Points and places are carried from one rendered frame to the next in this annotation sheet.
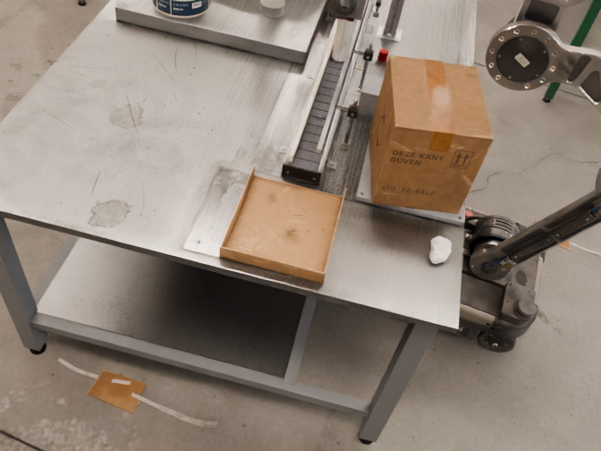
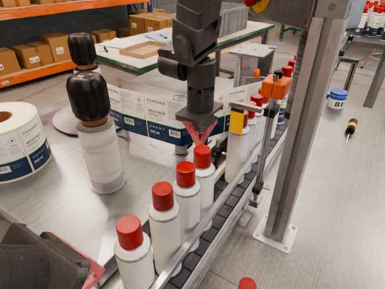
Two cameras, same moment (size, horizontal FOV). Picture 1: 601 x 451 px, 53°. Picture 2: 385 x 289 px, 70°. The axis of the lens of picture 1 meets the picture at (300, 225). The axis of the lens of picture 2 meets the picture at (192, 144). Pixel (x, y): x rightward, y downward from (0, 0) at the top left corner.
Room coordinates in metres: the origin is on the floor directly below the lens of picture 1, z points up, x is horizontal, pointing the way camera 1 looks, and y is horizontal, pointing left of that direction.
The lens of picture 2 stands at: (1.58, -0.21, 1.37)
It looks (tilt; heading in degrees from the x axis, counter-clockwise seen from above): 34 degrees down; 27
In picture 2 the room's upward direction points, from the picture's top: straight up
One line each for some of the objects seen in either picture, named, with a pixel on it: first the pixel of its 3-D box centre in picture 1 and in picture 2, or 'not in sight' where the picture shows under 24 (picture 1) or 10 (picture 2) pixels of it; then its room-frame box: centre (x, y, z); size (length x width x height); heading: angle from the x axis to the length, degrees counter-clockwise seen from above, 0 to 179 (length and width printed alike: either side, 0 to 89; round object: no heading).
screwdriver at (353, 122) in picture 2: not in sight; (349, 132); (2.63, -0.34, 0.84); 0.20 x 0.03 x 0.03; 174
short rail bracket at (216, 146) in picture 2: not in sight; (221, 157); (2.20, 0.01, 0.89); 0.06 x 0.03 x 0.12; 85
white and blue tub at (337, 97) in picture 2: not in sight; (337, 98); (2.88, -0.27, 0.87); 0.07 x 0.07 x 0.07
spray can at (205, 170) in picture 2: not in sight; (201, 190); (1.96, -0.04, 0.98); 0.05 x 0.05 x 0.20
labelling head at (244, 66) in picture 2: not in sight; (250, 89); (2.46, 0.01, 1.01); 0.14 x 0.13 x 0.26; 175
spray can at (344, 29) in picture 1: (344, 30); (136, 268); (1.76, -0.02, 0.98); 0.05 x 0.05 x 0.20
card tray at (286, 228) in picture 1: (285, 220); not in sight; (1.03, 0.04, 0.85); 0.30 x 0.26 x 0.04; 175
